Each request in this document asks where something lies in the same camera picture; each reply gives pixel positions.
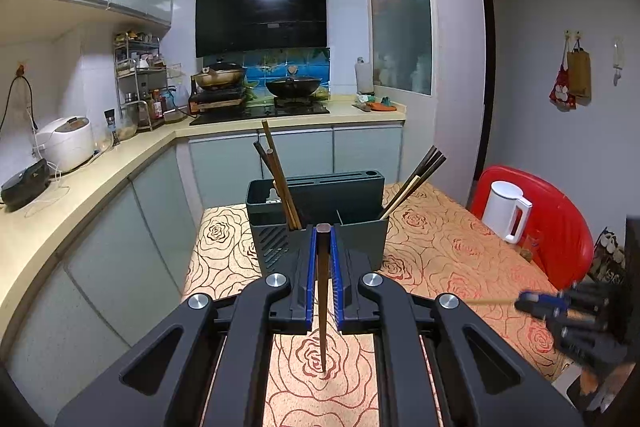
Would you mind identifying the grey lower kitchen cabinets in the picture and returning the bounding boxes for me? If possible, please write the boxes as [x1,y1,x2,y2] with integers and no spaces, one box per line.
[7,122,405,408]

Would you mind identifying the black pepper grinder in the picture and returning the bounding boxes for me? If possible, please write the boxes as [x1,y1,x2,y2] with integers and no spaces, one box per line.
[104,108,122,148]

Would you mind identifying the white wall hook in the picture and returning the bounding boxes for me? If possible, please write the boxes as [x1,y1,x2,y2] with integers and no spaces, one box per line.
[612,38,626,86]

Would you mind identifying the red plastic chair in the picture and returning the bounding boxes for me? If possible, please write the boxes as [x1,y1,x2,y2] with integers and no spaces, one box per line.
[470,164,596,290]

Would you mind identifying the frosted glass cabinet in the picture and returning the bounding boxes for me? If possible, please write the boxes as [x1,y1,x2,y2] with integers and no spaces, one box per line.
[366,0,433,96]

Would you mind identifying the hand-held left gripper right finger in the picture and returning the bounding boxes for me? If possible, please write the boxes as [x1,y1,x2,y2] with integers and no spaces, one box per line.
[330,224,586,427]

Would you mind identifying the beige kitchen countertop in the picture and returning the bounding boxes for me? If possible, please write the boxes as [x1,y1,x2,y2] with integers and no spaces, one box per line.
[0,94,406,348]

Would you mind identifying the blue picture tile backsplash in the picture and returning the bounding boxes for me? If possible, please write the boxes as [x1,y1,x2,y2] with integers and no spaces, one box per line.
[202,47,332,100]

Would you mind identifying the black chopstick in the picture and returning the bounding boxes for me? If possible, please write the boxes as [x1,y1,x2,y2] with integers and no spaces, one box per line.
[384,150,442,220]
[382,146,435,219]

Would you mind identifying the reddish brown wooden chopstick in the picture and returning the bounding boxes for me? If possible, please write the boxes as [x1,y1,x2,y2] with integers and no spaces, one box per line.
[261,120,303,230]

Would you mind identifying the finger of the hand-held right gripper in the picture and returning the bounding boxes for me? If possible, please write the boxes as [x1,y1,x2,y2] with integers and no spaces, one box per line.
[545,309,628,365]
[515,283,613,315]

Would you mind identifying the white rice cooker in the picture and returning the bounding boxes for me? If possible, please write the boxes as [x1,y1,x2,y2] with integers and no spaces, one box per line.
[34,116,96,172]

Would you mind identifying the black wok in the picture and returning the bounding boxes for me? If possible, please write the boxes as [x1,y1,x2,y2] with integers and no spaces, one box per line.
[264,76,323,100]

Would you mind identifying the black gas stove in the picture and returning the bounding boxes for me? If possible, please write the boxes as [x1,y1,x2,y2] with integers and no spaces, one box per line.
[189,99,332,126]

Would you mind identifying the metal spice rack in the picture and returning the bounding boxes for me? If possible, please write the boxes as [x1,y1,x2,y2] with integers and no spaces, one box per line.
[114,29,168,132]

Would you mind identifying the black electric griddle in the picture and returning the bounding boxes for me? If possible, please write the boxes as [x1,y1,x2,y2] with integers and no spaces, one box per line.
[0,158,52,210]

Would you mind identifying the glass bowl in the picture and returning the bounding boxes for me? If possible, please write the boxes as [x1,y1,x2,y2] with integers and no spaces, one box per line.
[119,103,140,140]

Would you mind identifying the small amber glass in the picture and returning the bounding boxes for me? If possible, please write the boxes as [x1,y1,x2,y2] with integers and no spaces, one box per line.
[520,229,543,262]

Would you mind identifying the pale bamboo chopstick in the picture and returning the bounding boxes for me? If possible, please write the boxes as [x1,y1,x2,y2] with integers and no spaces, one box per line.
[465,297,523,307]

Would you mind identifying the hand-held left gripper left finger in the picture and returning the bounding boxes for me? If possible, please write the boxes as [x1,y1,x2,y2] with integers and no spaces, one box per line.
[54,224,318,427]

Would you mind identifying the white electric kettle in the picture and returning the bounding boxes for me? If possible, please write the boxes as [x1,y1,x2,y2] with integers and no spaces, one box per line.
[481,180,535,244]

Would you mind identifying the brass pot with lid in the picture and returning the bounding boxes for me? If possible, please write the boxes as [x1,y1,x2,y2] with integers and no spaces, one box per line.
[192,62,248,90]

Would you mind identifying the white cylindrical container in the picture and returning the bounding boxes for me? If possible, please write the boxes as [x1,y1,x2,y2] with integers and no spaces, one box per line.
[354,56,376,95]

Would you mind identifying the red patterned hanging cloth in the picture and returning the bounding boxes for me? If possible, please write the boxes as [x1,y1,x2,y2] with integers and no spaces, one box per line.
[549,52,577,110]

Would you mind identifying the person's right hand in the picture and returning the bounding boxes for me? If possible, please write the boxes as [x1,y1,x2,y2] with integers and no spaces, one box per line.
[580,369,603,397]

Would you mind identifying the black power cable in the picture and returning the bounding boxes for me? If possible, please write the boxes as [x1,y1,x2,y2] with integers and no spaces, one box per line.
[0,63,40,142]

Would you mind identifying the dark grey utensil holder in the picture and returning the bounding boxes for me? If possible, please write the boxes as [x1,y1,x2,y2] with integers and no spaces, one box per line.
[245,169,390,273]

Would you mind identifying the rose patterned tablecloth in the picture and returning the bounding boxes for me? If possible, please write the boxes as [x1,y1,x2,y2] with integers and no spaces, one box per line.
[181,181,573,427]

